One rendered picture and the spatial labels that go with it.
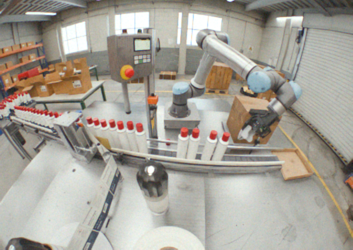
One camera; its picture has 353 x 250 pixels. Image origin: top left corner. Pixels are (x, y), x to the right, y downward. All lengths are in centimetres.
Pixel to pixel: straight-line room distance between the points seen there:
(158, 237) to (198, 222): 22
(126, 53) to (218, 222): 80
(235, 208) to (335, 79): 431
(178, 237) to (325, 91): 461
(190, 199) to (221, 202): 17
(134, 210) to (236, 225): 45
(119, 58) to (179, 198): 62
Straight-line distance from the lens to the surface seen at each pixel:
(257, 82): 46
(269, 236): 77
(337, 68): 463
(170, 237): 41
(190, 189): 61
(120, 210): 61
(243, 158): 82
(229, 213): 68
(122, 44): 50
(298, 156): 127
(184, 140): 57
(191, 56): 596
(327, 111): 456
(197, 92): 94
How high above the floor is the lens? 144
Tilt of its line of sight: 34 degrees down
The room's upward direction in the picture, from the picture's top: 4 degrees clockwise
